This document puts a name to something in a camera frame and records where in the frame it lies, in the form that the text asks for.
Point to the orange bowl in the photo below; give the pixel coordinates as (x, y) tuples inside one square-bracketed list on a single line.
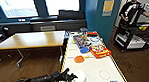
[(79, 59)]

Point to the yellow wooden game table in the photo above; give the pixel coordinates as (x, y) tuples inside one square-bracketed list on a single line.
[(92, 68)]

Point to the blue bowl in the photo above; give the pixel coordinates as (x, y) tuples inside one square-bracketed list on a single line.
[(84, 50)]

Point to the colourful game box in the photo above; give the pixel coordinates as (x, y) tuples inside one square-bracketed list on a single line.
[(81, 41)]

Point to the white blue round dish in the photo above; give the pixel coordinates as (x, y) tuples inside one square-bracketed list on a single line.
[(95, 39)]

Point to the flat red box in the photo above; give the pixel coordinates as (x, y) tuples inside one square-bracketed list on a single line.
[(91, 34)]

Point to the wooden long table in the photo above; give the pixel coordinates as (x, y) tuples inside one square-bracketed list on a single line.
[(32, 40)]

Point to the dark bench cushion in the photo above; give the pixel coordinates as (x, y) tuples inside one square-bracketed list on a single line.
[(70, 14)]

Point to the dark window bench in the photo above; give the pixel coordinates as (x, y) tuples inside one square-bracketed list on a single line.
[(29, 26)]

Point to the white box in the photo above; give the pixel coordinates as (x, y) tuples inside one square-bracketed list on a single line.
[(130, 40)]

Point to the dark chair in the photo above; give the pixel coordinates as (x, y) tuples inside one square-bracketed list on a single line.
[(0, 32)]

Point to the small colourful toy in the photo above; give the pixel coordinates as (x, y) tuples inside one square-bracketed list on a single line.
[(143, 28)]

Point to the person in black shirt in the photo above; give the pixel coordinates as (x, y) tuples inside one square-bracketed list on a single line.
[(132, 10)]

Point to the yellow wall notice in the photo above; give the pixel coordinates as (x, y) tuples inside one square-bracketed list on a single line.
[(108, 7)]

